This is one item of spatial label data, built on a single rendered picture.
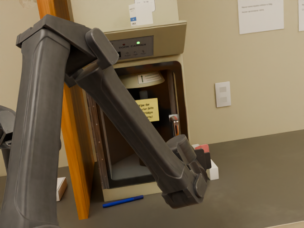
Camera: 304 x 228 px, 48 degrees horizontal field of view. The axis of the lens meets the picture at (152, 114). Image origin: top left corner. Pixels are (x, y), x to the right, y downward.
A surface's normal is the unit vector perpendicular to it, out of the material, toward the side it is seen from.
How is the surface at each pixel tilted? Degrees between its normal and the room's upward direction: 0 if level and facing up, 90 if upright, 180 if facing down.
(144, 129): 71
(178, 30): 135
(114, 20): 90
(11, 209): 54
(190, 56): 90
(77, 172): 90
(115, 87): 76
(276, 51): 90
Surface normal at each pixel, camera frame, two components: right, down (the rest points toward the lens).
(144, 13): 0.40, 0.18
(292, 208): -0.12, -0.96
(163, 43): 0.17, 0.85
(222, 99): 0.12, 0.23
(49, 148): 0.84, -0.31
